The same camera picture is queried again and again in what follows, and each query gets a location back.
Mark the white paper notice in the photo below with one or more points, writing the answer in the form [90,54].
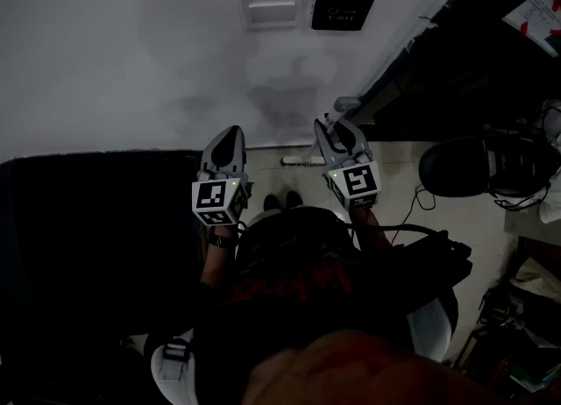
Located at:
[537,19]

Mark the black wrist watch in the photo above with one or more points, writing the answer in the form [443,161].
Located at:
[221,240]

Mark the black bag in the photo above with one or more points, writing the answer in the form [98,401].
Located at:
[517,162]

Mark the person's black right shoe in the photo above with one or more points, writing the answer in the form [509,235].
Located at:
[293,199]

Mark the black round chair seat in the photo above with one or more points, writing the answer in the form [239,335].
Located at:
[451,168]

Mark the black cabinet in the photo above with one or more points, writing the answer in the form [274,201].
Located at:
[96,228]

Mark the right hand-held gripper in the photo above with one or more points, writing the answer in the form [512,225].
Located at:
[357,184]

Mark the black exit button panel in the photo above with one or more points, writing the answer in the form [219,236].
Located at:
[342,11]

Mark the person's black left shoe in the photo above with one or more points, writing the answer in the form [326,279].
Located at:
[271,202]

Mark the black waist pack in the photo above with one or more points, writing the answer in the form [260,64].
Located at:
[438,256]

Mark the black door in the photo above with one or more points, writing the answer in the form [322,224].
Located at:
[473,66]

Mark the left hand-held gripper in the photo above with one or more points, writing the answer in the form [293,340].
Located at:
[212,196]

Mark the person's right forearm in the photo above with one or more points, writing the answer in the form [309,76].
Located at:
[370,230]

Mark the white wall switch panel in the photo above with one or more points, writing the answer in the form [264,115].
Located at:
[271,6]

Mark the person's black shoe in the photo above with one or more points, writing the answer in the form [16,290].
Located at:
[293,199]
[271,202]

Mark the person's dark printed shirt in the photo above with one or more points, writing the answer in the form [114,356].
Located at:
[298,289]

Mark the person's left forearm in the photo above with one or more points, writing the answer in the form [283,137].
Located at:
[215,263]

